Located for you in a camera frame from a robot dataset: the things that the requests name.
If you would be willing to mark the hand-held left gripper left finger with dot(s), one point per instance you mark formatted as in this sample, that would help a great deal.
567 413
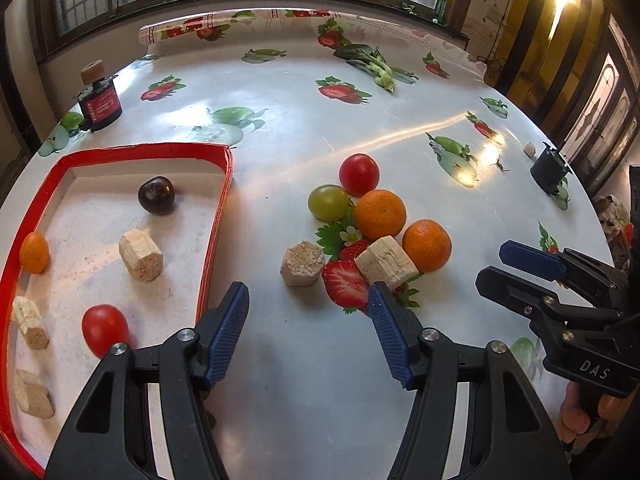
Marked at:
227 330

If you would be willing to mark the green leafy vegetable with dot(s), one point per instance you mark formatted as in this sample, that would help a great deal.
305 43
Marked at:
372 65

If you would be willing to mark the green bottle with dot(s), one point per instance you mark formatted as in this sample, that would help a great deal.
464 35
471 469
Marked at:
442 7

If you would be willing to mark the person's right hand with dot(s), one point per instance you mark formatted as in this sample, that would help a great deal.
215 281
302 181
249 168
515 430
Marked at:
572 425

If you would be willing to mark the red rimmed tray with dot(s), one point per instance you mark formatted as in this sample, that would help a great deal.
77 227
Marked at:
100 290

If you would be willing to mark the red tomato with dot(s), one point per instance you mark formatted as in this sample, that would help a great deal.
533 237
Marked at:
102 330
358 174

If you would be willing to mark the small beige cork piece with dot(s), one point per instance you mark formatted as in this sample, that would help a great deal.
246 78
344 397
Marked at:
529 149

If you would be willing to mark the small black insect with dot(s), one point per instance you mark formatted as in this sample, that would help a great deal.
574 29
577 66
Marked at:
500 165

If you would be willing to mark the orange mandarin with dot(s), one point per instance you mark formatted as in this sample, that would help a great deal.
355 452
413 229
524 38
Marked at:
382 214
34 252
427 245

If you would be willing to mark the wooden glass door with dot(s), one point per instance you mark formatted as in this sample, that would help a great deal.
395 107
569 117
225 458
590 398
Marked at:
600 110

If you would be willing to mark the dark purple plum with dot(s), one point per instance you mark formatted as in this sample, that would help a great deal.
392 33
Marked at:
156 195

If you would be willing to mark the black jar with red label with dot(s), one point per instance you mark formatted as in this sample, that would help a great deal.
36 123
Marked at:
100 107

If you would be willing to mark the beige sugarcane piece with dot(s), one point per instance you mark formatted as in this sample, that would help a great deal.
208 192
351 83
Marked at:
387 262
30 322
32 394
141 255
302 262

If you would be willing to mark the floral cloth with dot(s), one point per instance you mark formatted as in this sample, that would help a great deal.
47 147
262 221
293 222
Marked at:
612 225

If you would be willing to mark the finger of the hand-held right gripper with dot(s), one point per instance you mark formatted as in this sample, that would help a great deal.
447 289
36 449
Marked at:
530 260
510 292

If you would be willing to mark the black container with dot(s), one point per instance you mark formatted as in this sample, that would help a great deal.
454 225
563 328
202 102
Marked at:
550 172

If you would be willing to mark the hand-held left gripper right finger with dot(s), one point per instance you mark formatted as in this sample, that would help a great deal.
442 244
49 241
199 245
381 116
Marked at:
390 335

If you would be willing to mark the cork stopper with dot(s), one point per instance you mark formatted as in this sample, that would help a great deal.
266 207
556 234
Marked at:
93 71

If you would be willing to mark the green tomato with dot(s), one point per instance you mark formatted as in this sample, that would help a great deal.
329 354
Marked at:
327 202

